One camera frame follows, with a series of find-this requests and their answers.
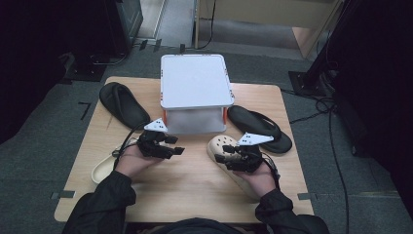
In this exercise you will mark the person's left hand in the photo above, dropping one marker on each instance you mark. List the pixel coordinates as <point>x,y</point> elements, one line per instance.
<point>130,164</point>

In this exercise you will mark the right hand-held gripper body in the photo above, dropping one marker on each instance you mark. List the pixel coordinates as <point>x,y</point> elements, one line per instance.
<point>246,159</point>

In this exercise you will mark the black flip-flop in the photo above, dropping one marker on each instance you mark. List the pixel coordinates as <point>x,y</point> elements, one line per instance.
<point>125,104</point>
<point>259,125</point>

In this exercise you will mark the person's dark torso clothing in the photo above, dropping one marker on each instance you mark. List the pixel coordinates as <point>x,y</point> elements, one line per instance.
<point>201,227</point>

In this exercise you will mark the black corner floor tape mark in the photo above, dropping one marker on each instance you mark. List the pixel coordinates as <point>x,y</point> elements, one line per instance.
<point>86,109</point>

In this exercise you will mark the person's right hand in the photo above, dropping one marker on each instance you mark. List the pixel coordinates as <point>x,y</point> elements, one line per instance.
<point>259,182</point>

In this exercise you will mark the dark cabinet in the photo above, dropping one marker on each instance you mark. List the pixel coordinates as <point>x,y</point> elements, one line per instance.
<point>128,22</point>

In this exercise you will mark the black metal stand with base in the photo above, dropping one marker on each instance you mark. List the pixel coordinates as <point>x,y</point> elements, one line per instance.
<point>308,81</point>

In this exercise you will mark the beige clog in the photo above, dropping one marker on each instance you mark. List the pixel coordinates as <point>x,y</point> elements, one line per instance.
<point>224,143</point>
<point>104,169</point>

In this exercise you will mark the dark curtain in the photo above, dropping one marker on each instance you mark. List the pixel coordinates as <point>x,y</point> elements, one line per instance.
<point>383,81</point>
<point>32,48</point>

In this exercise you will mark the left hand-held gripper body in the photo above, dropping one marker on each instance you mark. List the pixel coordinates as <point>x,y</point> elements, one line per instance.
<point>152,146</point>

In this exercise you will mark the black flat stand base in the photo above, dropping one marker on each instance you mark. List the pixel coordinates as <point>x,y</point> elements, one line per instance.
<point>84,71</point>

